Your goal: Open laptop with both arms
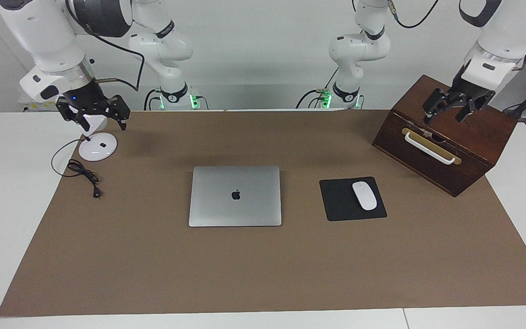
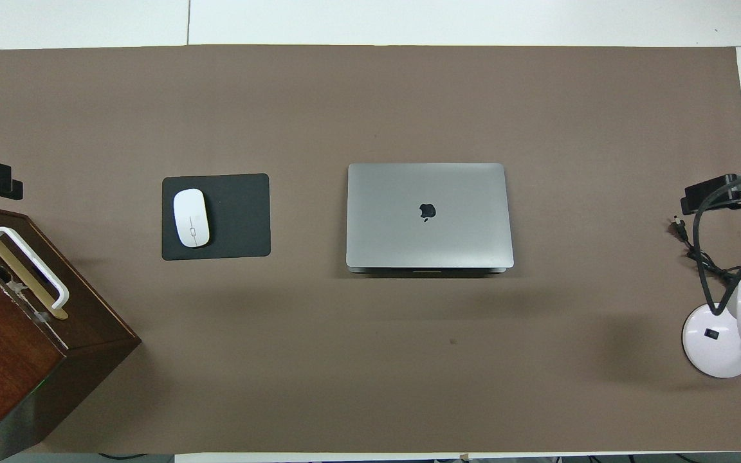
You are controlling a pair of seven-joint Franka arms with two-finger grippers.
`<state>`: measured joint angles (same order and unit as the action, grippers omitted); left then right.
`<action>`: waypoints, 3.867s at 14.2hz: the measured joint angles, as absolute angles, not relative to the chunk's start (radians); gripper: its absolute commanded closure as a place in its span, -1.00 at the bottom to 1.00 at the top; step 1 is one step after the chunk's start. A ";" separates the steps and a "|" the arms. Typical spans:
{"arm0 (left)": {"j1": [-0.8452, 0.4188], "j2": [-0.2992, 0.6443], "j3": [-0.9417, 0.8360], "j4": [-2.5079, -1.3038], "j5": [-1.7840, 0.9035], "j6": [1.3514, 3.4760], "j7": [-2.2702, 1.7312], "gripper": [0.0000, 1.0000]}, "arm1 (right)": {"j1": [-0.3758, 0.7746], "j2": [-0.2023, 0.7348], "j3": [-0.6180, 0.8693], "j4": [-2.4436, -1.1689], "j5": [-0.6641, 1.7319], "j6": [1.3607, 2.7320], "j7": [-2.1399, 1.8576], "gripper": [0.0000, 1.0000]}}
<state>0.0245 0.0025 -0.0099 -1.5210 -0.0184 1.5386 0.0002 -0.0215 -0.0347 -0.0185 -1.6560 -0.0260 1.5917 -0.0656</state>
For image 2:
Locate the white computer mouse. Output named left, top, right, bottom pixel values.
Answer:
left=173, top=188, right=211, bottom=248

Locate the black mouse pad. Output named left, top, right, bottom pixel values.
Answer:
left=162, top=173, right=271, bottom=261

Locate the white desk lamp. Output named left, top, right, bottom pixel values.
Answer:
left=682, top=266, right=741, bottom=379

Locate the black lamp power cable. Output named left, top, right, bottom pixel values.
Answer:
left=670, top=217, right=741, bottom=285

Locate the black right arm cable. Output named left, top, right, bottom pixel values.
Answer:
left=694, top=168, right=741, bottom=317

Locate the white box handle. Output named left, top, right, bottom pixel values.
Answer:
left=0, top=226, right=70, bottom=311

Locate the grey Apple laptop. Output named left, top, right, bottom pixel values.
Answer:
left=346, top=163, right=515, bottom=275

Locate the brown table mat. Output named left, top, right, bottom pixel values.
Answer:
left=0, top=45, right=741, bottom=454

